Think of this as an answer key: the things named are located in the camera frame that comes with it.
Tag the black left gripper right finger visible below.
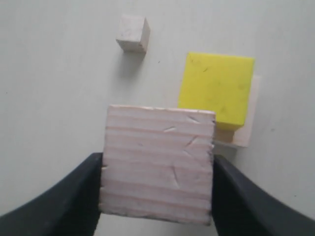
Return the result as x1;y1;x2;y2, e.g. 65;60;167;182
212;155;315;236

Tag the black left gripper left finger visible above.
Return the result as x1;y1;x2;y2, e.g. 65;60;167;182
0;152;103;236

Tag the medium wooden cube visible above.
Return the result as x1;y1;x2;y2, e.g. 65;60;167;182
99;105;216;225

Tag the yellow cube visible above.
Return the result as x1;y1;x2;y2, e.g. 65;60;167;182
178;52;255;131

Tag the large wooden cube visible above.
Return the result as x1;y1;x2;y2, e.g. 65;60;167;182
214;75;261;148

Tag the small wooden cube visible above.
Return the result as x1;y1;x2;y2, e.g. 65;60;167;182
116;14;151;53

